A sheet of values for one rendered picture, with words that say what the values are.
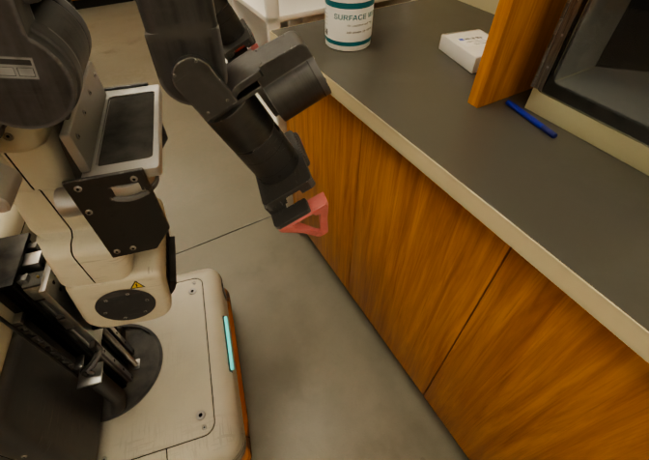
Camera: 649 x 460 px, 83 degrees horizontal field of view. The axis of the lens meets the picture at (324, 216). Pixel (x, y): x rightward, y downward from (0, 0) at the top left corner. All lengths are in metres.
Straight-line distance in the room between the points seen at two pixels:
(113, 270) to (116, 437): 0.60
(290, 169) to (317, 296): 1.19
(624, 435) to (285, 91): 0.71
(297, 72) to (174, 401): 1.00
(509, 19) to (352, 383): 1.17
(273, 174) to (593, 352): 0.55
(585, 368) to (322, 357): 0.94
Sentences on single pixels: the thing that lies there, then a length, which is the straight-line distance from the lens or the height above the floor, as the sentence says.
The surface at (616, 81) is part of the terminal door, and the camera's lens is 0.83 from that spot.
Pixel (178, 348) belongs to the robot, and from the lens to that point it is 1.26.
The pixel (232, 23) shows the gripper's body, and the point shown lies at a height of 1.11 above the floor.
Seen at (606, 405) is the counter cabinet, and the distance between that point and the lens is 0.78.
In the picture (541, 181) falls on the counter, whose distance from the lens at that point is 0.74.
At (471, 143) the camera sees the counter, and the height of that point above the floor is 0.94.
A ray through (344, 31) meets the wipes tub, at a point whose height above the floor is 0.99.
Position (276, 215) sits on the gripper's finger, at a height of 1.05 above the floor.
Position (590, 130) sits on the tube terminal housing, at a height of 0.96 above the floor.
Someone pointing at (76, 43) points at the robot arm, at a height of 1.24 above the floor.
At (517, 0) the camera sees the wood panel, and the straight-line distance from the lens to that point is 0.83.
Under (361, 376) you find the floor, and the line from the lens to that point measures 1.45.
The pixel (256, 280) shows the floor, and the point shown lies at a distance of 1.66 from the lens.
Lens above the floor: 1.36
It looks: 47 degrees down
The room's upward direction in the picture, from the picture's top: straight up
